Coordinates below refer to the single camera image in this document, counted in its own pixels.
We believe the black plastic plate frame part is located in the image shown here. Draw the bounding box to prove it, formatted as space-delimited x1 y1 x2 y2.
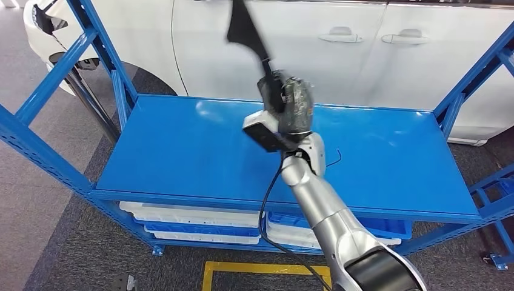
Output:
227 0 288 115

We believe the blue metal shelf rack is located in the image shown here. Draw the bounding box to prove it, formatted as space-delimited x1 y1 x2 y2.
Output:
481 218 514 271
0 0 514 258

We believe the blue plastic bin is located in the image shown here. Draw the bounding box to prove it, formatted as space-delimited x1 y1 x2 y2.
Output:
134 218 262 238
267 212 413 241

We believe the white car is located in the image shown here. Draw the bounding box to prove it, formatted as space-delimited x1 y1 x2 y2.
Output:
24 0 514 147

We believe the yellow floor tape square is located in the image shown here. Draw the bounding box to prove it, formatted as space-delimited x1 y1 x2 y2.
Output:
202 261 333 291

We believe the dark metal pole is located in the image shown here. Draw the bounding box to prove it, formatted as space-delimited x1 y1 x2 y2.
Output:
64 68 121 143

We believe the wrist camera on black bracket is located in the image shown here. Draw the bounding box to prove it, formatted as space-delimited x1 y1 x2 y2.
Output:
242 110 298 154

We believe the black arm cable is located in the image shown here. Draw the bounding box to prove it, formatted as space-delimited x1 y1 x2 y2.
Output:
258 156 334 291

